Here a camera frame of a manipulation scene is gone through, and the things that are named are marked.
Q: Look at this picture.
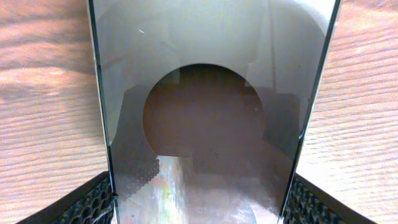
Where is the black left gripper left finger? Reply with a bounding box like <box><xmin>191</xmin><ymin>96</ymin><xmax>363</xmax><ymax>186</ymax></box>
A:
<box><xmin>18</xmin><ymin>171</ymin><xmax>114</xmax><ymax>224</ymax></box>

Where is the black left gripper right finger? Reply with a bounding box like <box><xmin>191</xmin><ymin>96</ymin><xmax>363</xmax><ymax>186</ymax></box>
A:
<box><xmin>281</xmin><ymin>174</ymin><xmax>376</xmax><ymax>224</ymax></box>

